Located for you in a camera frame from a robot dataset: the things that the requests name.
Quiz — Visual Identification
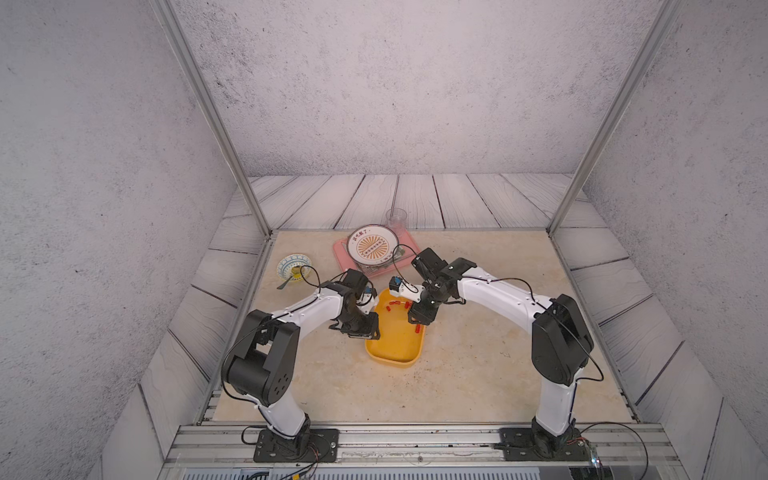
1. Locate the red sleeve cluster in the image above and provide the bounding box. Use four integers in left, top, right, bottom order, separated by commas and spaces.
386, 300, 413, 321

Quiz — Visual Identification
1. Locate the yellow plastic storage box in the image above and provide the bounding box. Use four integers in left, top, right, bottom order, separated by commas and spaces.
365, 290, 426, 368

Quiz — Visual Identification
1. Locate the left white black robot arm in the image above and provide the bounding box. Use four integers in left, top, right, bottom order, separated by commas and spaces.
220, 269, 380, 440

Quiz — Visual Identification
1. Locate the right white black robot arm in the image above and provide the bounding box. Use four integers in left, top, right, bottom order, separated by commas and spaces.
390, 248, 594, 442

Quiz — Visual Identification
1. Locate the pink plastic tray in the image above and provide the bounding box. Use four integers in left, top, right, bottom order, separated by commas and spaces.
333, 224, 419, 277

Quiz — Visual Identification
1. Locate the white plate orange sunburst pattern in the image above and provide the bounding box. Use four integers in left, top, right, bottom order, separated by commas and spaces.
347, 224, 399, 267

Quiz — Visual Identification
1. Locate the clear plastic cup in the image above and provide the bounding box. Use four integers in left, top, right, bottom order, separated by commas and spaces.
384, 208, 408, 236

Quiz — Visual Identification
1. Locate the small patterned bowl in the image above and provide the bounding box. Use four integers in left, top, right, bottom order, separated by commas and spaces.
276, 253, 312, 282

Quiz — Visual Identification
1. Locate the spoon in small bowl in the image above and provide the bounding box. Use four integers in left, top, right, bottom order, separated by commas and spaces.
277, 275, 296, 290

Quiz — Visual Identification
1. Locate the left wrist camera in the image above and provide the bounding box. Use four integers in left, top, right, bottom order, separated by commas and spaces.
355, 278, 377, 306

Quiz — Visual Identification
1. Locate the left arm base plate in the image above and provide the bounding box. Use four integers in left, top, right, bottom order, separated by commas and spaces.
253, 428, 340, 464

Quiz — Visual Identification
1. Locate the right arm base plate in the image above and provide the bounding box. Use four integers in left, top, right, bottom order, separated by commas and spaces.
492, 428, 592, 463

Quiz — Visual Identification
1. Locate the aluminium front rail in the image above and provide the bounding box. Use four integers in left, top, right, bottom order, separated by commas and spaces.
159, 422, 688, 479

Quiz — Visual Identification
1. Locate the left aluminium frame post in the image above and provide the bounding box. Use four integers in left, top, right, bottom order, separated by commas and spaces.
151, 0, 272, 237

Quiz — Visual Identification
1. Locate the aluminium frame post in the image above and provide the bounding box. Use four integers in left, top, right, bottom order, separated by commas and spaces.
151, 0, 272, 237
546, 0, 683, 239

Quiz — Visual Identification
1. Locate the right aluminium frame post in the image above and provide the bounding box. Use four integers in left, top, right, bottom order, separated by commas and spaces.
546, 0, 683, 239

